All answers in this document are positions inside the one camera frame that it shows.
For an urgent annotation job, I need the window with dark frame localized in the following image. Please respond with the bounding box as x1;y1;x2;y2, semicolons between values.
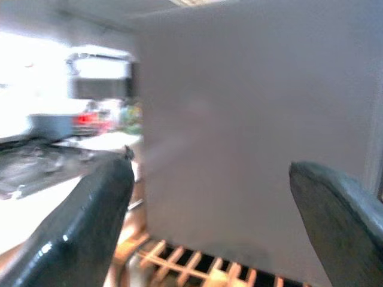
65;50;134;101

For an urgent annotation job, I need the gas stove hob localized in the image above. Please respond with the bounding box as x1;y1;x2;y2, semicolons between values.
0;139;128;200

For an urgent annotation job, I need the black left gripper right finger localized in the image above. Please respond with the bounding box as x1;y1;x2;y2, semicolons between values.
289;160;383;287

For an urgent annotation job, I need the wooden wine rack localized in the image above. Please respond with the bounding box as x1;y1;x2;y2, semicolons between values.
113;233;312;287

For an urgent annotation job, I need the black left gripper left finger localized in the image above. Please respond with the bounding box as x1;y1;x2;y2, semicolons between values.
0;145;135;287

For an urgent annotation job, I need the red coffee machine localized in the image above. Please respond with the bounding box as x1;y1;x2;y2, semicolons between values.
71;103;120;137

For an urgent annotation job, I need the large white flat panel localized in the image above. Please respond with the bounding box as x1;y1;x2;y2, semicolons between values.
136;0;378;287

